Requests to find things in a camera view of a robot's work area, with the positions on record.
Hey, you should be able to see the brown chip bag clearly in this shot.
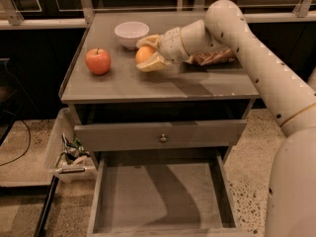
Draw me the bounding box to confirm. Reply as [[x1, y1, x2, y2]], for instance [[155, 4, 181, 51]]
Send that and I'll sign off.
[[187, 49, 236, 66]]

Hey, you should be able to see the white bowl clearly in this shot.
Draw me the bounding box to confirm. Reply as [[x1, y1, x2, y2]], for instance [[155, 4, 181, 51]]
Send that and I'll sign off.
[[115, 22, 149, 50]]

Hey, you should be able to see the open middle drawer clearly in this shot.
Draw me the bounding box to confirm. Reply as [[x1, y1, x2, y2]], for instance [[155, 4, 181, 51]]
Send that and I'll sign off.
[[87, 149, 253, 237]]

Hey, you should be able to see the grey drawer cabinet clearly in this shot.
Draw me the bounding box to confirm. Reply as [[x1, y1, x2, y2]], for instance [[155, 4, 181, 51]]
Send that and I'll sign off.
[[58, 11, 267, 237]]

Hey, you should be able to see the black cable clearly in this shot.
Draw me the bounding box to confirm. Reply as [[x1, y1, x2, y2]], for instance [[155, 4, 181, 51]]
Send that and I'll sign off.
[[0, 59, 32, 168]]

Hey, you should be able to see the red apple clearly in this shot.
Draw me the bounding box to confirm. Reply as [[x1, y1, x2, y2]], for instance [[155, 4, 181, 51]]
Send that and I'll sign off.
[[85, 48, 111, 75]]

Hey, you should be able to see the top drawer with knob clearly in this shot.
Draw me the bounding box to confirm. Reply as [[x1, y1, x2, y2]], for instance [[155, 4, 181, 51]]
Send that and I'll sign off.
[[74, 119, 246, 152]]

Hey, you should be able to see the metal railing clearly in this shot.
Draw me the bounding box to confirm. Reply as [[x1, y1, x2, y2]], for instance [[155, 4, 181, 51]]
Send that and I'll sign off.
[[0, 0, 316, 30]]

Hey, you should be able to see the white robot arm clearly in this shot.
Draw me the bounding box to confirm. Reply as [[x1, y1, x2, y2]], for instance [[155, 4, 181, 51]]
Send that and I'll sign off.
[[136, 0, 316, 237]]

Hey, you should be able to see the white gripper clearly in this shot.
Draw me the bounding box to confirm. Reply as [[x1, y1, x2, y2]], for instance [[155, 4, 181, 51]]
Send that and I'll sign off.
[[136, 27, 190, 72]]

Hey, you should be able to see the orange fruit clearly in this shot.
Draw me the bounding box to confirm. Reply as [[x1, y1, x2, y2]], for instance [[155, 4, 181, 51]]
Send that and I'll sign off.
[[135, 45, 155, 64]]

